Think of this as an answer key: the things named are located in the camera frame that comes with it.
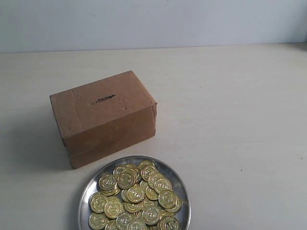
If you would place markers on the gold coin top of pile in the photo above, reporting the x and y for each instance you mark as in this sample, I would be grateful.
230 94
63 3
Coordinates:
126 180

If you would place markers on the gold coin on plate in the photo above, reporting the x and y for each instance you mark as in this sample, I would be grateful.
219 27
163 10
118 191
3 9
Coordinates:
113 208
167 199

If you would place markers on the gold coin right on plate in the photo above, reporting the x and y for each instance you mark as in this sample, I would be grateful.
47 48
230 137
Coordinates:
167 199

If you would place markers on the brown cardboard box with slot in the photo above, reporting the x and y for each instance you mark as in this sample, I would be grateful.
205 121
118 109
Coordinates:
98 119

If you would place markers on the gold coin left on plate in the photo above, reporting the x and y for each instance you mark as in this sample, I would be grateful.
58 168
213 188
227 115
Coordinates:
113 208

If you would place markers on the round steel plate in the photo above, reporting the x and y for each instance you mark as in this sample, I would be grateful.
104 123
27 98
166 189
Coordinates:
184 214

